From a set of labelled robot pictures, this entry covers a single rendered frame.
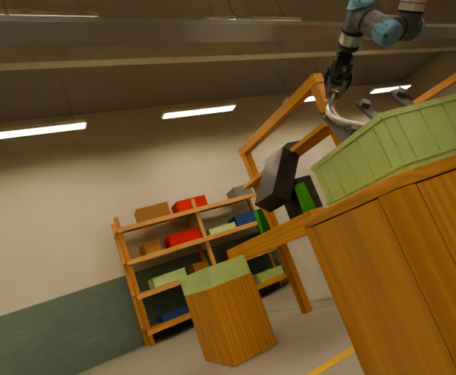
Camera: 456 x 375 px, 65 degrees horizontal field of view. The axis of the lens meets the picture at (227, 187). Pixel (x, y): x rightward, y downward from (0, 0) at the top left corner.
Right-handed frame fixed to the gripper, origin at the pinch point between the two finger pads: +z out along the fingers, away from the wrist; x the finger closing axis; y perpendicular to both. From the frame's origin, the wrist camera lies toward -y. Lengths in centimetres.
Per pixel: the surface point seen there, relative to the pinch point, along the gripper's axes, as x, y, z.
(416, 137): -25.3, -34.3, -16.5
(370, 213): -21, -51, 0
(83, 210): 377, 151, 458
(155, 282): 197, 91, 495
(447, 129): -33.5, -26.2, -16.0
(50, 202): 427, 131, 435
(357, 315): -30, -62, 38
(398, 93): -23.5, 15.7, 1.7
